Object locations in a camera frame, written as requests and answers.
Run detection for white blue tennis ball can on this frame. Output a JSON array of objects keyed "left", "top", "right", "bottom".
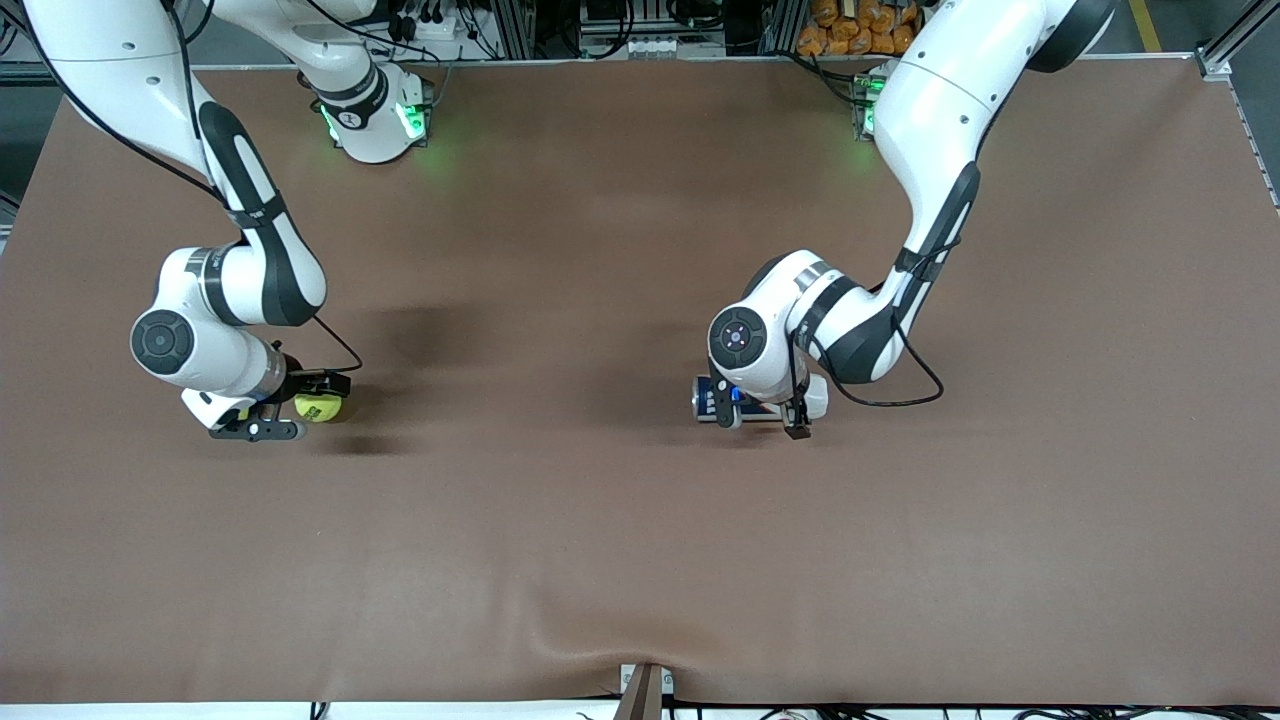
[{"left": 692, "top": 373, "right": 830, "bottom": 426}]

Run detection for brown table mat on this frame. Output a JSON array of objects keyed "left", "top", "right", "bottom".
[{"left": 0, "top": 55, "right": 1280, "bottom": 707}]

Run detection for metal mat clamp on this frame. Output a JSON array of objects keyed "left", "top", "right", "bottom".
[{"left": 618, "top": 662, "right": 675, "bottom": 720}]

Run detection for white power strip black plugs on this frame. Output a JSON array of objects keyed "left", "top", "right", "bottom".
[{"left": 385, "top": 0, "right": 476, "bottom": 46}]

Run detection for orange packets pile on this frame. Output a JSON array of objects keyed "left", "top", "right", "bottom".
[{"left": 797, "top": 0, "right": 926, "bottom": 57}]

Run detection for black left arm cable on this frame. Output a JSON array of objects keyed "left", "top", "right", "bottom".
[{"left": 790, "top": 100, "right": 1001, "bottom": 441}]

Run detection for aluminium frame upright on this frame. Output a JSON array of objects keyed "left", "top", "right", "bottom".
[
  {"left": 495, "top": 0, "right": 536, "bottom": 59},
  {"left": 762, "top": 0, "right": 806, "bottom": 53}
]

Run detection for aluminium frame profile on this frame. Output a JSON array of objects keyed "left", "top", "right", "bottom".
[
  {"left": 0, "top": 0, "right": 61, "bottom": 91},
  {"left": 1195, "top": 0, "right": 1280, "bottom": 81}
]

